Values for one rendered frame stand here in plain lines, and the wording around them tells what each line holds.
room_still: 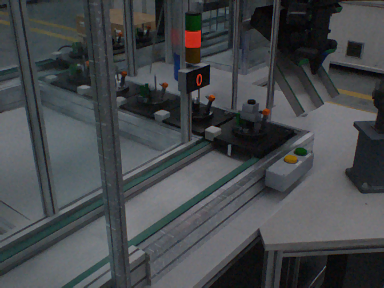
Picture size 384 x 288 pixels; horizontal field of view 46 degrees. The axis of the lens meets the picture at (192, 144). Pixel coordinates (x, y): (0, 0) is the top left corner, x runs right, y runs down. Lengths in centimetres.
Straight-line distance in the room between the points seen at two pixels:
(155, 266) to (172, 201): 28
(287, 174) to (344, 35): 450
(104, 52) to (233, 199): 73
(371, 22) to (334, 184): 422
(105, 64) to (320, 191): 100
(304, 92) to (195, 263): 94
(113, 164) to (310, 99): 119
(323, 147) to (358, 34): 399
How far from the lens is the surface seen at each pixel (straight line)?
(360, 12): 575
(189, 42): 147
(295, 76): 192
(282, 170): 147
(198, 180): 147
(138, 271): 113
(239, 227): 137
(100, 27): 77
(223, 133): 167
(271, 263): 139
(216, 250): 128
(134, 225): 128
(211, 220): 128
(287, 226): 139
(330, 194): 158
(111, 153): 84
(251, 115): 163
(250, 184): 141
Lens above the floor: 167
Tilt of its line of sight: 26 degrees down
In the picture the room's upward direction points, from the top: straight up
